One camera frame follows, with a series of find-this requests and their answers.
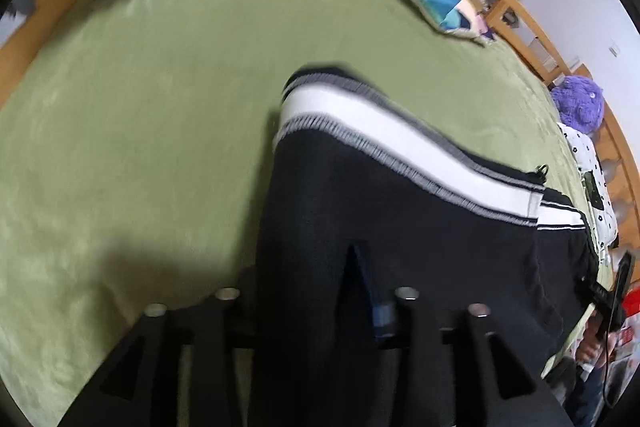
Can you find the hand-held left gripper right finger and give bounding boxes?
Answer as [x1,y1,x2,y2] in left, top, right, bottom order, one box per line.
[350,287,576,427]

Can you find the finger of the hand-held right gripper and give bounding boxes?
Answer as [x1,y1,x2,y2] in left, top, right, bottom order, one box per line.
[614,252,636,309]

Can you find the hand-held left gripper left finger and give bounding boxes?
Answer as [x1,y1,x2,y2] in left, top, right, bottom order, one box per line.
[57,287,261,427]

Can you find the black pants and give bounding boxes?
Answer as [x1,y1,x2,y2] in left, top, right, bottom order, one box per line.
[254,66,602,427]

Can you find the person's right hand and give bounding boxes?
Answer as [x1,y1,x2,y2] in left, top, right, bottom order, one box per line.
[575,331,610,369]

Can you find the red packet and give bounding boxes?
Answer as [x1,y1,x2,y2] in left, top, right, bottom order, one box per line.
[621,283,640,314]

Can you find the white flower print pillow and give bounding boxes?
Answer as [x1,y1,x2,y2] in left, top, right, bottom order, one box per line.
[557,122,621,251]

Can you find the dark small pouch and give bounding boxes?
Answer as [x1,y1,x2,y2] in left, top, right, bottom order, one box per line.
[582,170,606,210]

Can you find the person's blue jeans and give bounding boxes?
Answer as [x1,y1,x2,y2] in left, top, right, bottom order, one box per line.
[564,364,608,427]

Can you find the purple plush toy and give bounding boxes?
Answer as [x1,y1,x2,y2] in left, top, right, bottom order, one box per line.
[550,75,606,134]

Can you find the green fleece blanket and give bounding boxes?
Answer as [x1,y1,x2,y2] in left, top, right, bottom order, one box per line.
[0,0,617,427]

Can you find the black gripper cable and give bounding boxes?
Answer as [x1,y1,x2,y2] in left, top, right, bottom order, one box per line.
[599,321,621,409]

